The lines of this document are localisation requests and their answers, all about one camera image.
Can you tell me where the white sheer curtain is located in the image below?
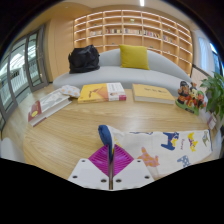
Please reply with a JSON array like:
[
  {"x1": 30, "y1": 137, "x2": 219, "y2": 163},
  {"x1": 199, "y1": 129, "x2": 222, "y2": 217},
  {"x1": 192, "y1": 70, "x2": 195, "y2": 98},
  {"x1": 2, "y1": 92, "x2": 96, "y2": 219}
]
[{"x1": 196, "y1": 33, "x2": 213, "y2": 73}]

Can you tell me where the black bag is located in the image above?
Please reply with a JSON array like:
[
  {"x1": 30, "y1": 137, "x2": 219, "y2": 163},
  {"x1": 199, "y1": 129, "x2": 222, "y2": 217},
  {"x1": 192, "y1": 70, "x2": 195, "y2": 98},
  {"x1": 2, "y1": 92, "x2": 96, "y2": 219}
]
[{"x1": 67, "y1": 44, "x2": 101, "y2": 74}]

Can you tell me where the light grey curved sofa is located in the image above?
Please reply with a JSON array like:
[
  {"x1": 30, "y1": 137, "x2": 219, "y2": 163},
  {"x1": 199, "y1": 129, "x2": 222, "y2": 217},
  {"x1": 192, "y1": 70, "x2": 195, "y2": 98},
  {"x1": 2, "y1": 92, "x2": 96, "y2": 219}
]
[{"x1": 52, "y1": 48, "x2": 193, "y2": 91}]

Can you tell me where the wooden wall shelf unit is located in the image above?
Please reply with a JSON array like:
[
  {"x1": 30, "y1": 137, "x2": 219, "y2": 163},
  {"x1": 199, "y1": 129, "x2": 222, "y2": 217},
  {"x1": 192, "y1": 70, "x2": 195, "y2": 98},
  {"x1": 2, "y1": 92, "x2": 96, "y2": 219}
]
[{"x1": 73, "y1": 9, "x2": 194, "y2": 76}]

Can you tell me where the green leafy potted plant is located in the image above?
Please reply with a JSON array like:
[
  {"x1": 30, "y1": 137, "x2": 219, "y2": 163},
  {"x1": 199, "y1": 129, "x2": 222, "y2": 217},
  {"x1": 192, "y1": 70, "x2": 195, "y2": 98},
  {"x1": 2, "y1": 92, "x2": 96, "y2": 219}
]
[{"x1": 199, "y1": 71, "x2": 224, "y2": 121}]

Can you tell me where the yellow and orange book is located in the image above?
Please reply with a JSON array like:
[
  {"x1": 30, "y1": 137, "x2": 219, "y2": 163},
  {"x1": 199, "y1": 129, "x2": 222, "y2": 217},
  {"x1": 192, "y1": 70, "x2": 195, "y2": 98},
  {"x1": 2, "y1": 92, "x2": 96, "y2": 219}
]
[{"x1": 77, "y1": 82, "x2": 128, "y2": 104}]

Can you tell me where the small patterned white pouch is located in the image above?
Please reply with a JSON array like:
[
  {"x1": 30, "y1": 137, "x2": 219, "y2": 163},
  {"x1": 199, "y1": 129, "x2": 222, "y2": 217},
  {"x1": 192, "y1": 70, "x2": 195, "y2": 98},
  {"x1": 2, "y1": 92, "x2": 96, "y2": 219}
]
[{"x1": 59, "y1": 84, "x2": 82, "y2": 99}]

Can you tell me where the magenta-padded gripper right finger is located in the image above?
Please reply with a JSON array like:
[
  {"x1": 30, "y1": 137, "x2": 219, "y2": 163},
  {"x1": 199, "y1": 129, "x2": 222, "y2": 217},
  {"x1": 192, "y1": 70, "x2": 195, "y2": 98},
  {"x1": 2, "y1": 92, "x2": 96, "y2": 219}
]
[{"x1": 112, "y1": 144, "x2": 155, "y2": 191}]

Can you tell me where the three-figure cartoon figurine set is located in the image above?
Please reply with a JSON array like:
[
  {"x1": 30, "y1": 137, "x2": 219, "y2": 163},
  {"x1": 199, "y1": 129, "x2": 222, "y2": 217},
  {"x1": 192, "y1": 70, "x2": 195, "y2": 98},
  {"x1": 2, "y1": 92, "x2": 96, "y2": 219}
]
[{"x1": 175, "y1": 80, "x2": 208, "y2": 117}]

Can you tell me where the small white can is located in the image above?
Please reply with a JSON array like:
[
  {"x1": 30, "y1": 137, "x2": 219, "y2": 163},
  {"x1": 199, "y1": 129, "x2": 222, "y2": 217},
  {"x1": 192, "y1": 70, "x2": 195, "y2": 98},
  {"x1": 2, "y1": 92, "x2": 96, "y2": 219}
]
[{"x1": 205, "y1": 111, "x2": 218, "y2": 131}]

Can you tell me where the plain yellow book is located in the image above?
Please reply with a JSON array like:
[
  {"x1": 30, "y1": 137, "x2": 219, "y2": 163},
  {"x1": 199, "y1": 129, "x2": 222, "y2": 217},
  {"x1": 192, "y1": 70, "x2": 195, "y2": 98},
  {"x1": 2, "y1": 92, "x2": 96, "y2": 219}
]
[{"x1": 131, "y1": 83, "x2": 176, "y2": 105}]

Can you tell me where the glass door with grey frame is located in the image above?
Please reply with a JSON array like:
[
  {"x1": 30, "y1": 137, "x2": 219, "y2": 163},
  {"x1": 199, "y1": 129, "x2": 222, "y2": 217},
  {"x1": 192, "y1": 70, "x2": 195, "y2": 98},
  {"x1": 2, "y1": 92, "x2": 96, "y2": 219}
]
[{"x1": 0, "y1": 26, "x2": 49, "y2": 131}]

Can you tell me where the dark framed window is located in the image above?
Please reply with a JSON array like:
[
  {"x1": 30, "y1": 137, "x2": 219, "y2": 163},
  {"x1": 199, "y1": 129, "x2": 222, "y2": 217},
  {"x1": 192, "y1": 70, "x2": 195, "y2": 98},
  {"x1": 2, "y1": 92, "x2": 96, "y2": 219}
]
[{"x1": 209, "y1": 43, "x2": 223, "y2": 76}]

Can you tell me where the yellow square cushion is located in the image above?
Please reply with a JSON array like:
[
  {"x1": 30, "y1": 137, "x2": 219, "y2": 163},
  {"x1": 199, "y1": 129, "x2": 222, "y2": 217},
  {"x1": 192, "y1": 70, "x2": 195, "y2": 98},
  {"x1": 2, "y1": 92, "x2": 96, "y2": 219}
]
[{"x1": 119, "y1": 44, "x2": 150, "y2": 71}]

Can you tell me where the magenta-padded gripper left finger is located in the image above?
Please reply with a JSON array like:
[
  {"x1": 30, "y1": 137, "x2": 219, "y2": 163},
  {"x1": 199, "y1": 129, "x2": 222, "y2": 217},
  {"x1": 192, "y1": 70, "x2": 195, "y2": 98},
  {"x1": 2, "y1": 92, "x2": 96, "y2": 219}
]
[{"x1": 68, "y1": 144, "x2": 111, "y2": 191}]

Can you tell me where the red and white book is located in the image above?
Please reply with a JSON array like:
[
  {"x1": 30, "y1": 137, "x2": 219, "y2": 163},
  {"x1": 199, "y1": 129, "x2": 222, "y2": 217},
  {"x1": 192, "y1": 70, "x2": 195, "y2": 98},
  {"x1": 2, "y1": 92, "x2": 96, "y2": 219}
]
[{"x1": 27, "y1": 89, "x2": 73, "y2": 128}]

